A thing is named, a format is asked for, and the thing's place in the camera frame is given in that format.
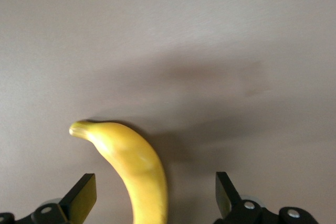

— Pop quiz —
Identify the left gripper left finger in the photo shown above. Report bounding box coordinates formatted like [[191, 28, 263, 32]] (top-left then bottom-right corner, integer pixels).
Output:
[[30, 173, 98, 224]]

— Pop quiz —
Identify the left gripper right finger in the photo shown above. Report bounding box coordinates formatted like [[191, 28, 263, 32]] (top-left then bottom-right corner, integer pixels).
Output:
[[214, 172, 279, 224]]

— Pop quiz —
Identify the yellow banana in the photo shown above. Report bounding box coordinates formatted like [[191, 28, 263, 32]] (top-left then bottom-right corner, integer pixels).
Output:
[[68, 120, 169, 224]]

